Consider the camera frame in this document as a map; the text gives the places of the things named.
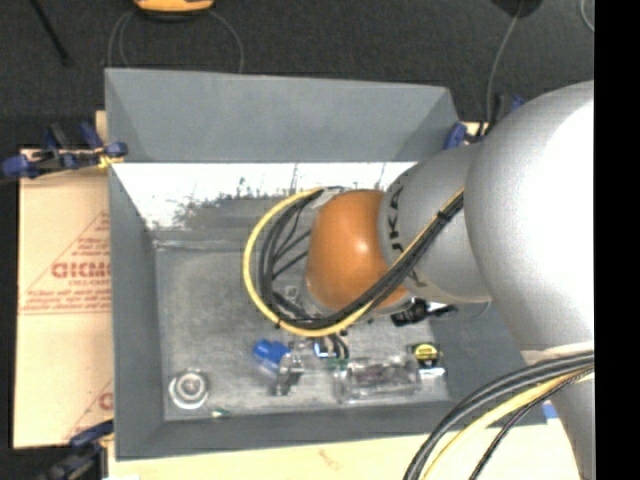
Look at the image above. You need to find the small blue-capped clear bottle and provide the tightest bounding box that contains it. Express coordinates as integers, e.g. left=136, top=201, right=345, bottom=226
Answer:
left=252, top=339, right=292, bottom=380

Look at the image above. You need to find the brown cardboard board, red print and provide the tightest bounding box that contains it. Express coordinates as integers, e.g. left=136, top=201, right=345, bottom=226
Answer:
left=11, top=109, right=117, bottom=450

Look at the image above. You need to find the black cylinder on white bracket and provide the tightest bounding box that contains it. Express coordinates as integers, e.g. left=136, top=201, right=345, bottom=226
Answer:
left=389, top=297, right=459, bottom=327

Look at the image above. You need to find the clear plastic bottle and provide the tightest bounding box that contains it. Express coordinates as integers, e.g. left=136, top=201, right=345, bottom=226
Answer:
left=331, top=354, right=449, bottom=405

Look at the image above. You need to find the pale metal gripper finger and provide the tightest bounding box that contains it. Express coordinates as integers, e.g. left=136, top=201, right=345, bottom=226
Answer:
left=272, top=370, right=294, bottom=398
left=282, top=353, right=307, bottom=385

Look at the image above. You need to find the yellow and black tape measure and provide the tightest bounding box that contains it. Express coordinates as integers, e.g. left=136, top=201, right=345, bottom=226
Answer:
left=412, top=342, right=444, bottom=369

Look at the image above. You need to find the grey metal bin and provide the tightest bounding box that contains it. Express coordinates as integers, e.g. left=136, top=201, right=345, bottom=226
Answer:
left=103, top=67, right=547, bottom=459

